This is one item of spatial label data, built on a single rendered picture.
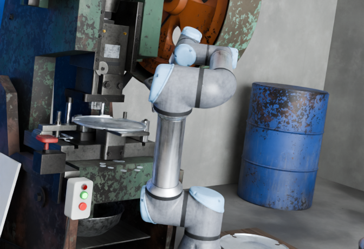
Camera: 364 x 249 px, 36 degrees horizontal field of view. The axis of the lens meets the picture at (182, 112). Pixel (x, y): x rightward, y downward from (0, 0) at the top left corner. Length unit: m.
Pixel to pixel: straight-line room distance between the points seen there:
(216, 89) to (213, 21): 0.76
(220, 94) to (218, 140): 2.97
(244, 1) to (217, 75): 0.71
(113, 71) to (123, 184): 0.45
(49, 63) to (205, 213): 1.00
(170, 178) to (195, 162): 2.70
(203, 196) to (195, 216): 0.07
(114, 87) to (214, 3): 0.54
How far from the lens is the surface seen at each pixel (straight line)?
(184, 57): 1.96
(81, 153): 2.19
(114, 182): 2.20
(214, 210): 1.79
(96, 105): 2.33
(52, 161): 2.01
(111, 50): 2.27
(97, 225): 2.32
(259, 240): 2.47
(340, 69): 5.45
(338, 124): 5.45
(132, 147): 2.33
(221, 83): 1.60
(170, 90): 1.59
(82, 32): 2.14
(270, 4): 4.80
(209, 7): 2.39
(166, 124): 1.65
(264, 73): 4.83
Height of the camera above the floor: 1.15
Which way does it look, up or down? 8 degrees down
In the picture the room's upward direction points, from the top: 7 degrees clockwise
